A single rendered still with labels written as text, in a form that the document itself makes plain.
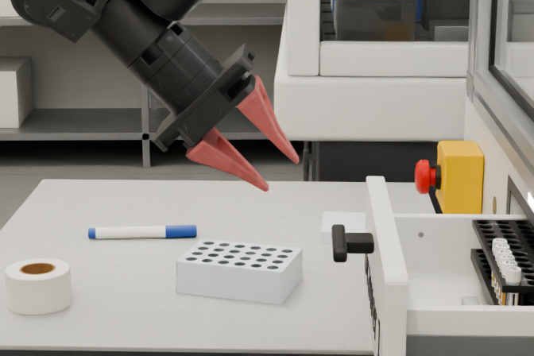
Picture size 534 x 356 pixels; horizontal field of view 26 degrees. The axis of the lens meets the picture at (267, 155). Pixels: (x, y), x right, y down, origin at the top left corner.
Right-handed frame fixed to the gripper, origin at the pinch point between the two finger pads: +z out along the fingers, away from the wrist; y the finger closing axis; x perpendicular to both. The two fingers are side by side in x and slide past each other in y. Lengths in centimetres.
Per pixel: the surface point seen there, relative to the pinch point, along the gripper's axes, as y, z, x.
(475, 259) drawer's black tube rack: 5.7, 20.6, 7.8
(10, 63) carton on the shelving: -129, -36, 391
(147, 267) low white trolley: -26.8, 5.2, 35.6
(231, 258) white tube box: -16.6, 9.6, 28.3
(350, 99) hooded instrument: -1, 16, 82
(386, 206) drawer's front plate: 3.5, 10.6, 5.9
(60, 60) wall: -119, -22, 414
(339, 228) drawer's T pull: -0.6, 8.8, 4.3
